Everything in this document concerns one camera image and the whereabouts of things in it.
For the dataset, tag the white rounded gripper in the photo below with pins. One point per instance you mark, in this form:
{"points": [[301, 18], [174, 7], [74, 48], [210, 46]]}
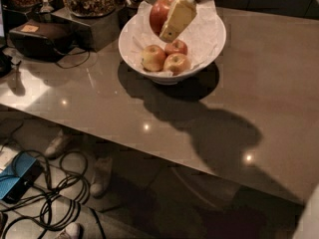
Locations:
{"points": [[181, 14]]}

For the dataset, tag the blue box on floor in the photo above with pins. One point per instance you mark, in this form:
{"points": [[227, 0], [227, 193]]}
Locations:
{"points": [[18, 176]]}

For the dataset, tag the yellow-red apple front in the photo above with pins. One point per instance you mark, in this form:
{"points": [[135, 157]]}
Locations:
{"points": [[176, 63]]}

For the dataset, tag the large red apple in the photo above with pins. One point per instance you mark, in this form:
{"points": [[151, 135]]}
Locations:
{"points": [[158, 14]]}

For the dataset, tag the white paper liner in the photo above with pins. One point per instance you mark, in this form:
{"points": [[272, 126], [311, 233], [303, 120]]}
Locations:
{"points": [[206, 30]]}

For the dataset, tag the dark metal stand box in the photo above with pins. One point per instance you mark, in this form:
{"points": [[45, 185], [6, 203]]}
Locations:
{"points": [[91, 33]]}

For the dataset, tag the white shoe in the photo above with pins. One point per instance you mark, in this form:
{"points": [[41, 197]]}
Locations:
{"points": [[57, 145], [101, 177], [71, 231]]}

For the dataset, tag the white shoe left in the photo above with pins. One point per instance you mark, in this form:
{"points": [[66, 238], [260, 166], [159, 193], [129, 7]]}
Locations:
{"points": [[57, 145]]}

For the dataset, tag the yellow-red apple left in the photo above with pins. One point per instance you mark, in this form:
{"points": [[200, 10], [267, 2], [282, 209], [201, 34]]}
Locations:
{"points": [[153, 57]]}

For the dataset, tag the white bowl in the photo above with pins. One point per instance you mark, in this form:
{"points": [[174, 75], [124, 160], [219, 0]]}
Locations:
{"points": [[172, 78]]}

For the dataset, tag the black device with label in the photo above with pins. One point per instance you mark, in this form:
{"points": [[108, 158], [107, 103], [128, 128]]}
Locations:
{"points": [[47, 42]]}

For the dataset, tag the metal scoop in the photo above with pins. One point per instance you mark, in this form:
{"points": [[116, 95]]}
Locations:
{"points": [[46, 7]]}

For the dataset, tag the white shoe right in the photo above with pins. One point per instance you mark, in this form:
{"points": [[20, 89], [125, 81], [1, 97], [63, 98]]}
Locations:
{"points": [[101, 177]]}

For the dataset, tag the small red apple back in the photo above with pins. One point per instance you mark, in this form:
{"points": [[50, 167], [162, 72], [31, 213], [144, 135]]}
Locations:
{"points": [[177, 46]]}

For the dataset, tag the white shoe bottom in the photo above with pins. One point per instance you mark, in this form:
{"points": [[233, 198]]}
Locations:
{"points": [[71, 231]]}

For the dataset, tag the yellow-red apple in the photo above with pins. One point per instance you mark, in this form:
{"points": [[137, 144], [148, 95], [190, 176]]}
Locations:
{"points": [[176, 63], [153, 57]]}

